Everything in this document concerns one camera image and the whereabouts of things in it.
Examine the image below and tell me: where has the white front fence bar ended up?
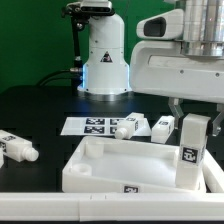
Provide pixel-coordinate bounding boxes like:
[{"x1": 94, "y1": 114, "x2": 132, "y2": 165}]
[{"x1": 0, "y1": 193, "x2": 224, "y2": 221}]

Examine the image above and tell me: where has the white desk top tray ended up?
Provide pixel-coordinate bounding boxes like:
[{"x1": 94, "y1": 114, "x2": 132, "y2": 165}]
[{"x1": 61, "y1": 135, "x2": 208, "y2": 194}]

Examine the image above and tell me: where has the black camera stand pole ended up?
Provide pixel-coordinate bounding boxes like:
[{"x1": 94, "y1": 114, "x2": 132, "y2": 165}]
[{"x1": 71, "y1": 17, "x2": 83, "y2": 95}]

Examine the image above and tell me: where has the white marker sheet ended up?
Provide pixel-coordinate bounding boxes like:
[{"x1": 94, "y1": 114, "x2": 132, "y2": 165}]
[{"x1": 60, "y1": 116, "x2": 153, "y2": 138}]

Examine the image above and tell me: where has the black camera on stand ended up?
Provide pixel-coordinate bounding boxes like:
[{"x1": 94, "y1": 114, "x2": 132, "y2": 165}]
[{"x1": 62, "y1": 0, "x2": 115, "y2": 17}]

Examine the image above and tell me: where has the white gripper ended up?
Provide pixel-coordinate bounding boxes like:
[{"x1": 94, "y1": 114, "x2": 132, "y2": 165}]
[{"x1": 130, "y1": 8, "x2": 224, "y2": 129}]

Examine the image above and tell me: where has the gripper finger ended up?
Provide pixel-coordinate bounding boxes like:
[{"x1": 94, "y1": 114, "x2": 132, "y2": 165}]
[{"x1": 209, "y1": 103, "x2": 224, "y2": 136}]

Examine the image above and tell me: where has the black cable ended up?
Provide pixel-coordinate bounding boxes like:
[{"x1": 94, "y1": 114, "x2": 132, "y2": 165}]
[{"x1": 35, "y1": 69, "x2": 83, "y2": 87}]

